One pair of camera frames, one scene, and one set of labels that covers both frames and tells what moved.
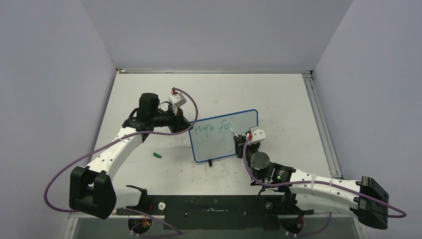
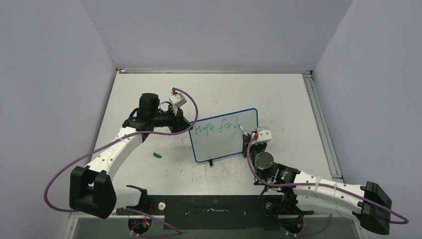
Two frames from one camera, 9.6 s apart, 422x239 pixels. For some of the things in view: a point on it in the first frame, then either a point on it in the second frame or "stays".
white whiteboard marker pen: (234, 133) → (244, 132)
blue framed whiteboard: (212, 139) stays
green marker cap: (156, 155) stays
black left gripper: (179, 122) stays
